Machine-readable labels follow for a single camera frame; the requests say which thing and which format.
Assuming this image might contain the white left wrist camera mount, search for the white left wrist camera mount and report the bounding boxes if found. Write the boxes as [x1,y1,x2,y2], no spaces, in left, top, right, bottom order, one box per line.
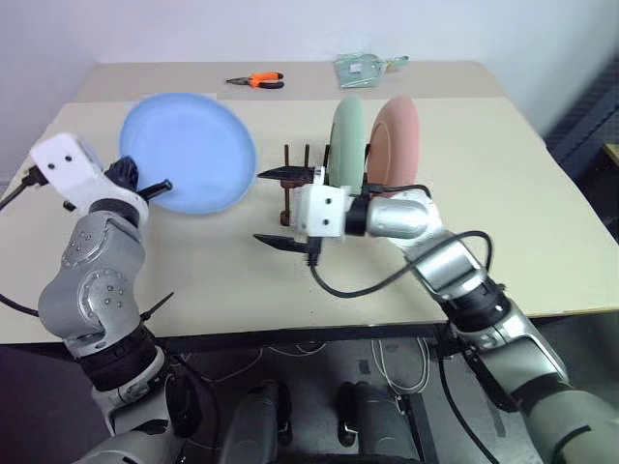
[28,133,150,226]

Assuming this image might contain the black zip tie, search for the black zip tie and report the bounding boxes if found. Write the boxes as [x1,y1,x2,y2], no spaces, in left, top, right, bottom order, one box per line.
[139,291,175,323]

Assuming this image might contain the green plate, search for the green plate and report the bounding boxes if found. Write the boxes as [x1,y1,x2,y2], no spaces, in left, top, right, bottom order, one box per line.
[326,95,369,194]

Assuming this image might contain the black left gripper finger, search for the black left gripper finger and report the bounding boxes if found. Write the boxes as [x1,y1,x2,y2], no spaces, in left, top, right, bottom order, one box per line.
[136,179,174,200]

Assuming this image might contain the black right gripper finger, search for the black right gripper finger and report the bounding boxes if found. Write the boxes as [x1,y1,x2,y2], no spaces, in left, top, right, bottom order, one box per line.
[251,233,297,253]
[256,165,308,185]

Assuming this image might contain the black cable under table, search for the black cable under table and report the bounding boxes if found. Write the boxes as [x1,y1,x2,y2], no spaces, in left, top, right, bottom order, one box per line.
[437,333,490,464]

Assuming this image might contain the black ribbed object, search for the black ribbed object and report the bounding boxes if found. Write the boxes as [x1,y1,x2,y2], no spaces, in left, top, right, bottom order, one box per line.
[545,60,619,181]

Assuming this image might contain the pink plate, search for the pink plate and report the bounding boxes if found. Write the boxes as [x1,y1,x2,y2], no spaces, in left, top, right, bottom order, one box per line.
[363,95,420,189]

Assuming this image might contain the blue plate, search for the blue plate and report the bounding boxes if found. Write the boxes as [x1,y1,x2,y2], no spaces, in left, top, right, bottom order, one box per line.
[118,92,259,217]

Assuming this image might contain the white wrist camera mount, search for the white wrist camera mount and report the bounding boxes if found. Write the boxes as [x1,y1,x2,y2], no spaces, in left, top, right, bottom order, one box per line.
[294,166,358,241]
[28,133,150,226]

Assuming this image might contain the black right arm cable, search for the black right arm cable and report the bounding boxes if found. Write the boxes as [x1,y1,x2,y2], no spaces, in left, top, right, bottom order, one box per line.
[305,230,494,298]

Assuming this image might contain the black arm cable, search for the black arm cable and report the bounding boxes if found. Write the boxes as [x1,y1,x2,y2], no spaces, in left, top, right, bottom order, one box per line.
[0,163,48,316]
[305,230,494,298]

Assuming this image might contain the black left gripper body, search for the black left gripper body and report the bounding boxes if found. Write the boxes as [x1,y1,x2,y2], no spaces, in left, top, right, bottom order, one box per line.
[106,157,142,191]

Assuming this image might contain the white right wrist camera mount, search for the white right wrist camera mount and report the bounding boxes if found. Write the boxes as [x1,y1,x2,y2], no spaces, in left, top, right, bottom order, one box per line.
[294,166,358,241]

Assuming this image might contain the dark grey rounded shape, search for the dark grey rounded shape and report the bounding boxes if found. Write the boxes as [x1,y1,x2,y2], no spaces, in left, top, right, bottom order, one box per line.
[336,381,420,464]
[223,379,294,464]

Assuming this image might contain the plastic bag with parts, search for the plastic bag with parts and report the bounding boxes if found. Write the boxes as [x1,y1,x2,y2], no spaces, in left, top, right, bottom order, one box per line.
[334,51,388,91]

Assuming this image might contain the white cables under table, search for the white cables under table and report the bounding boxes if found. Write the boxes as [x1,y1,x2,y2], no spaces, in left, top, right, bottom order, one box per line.
[370,337,432,393]

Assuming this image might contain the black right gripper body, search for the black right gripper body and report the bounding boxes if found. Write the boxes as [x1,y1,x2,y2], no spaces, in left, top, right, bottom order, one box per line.
[292,165,319,256]

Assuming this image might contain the orange handled pliers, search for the orange handled pliers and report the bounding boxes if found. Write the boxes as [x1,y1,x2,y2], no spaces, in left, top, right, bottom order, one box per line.
[225,72,285,91]

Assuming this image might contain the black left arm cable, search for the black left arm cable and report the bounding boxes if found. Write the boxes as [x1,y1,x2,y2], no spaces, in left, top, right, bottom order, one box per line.
[0,163,48,316]

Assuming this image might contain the wooden dish rack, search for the wooden dish rack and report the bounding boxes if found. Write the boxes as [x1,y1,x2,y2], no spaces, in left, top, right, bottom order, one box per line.
[278,142,374,227]

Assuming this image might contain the black table frame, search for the black table frame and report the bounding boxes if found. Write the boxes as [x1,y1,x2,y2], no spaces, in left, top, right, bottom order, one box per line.
[154,321,460,464]

